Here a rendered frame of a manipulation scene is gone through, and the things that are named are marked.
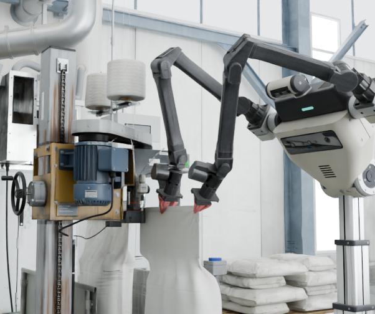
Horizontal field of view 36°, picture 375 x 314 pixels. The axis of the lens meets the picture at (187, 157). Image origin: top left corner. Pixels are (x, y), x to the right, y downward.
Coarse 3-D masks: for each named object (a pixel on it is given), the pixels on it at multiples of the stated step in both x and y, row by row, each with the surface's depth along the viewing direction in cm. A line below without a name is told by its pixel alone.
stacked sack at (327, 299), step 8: (312, 296) 546; (320, 296) 547; (328, 296) 548; (336, 296) 551; (288, 304) 544; (296, 304) 536; (304, 304) 530; (312, 304) 528; (320, 304) 534; (328, 304) 539
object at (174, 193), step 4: (168, 184) 237; (172, 184) 237; (176, 184) 238; (164, 188) 239; (168, 188) 238; (172, 188) 237; (176, 188) 238; (156, 192) 240; (160, 192) 238; (164, 192) 239; (168, 192) 238; (172, 192) 238; (176, 192) 239; (160, 196) 237; (164, 196) 236; (168, 196) 237; (172, 196) 238; (176, 196) 239; (180, 196) 240
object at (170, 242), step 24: (168, 216) 239; (192, 216) 223; (144, 240) 257; (168, 240) 238; (192, 240) 222; (168, 264) 232; (192, 264) 220; (168, 288) 222; (192, 288) 212; (216, 288) 216; (168, 312) 220; (192, 312) 211; (216, 312) 214
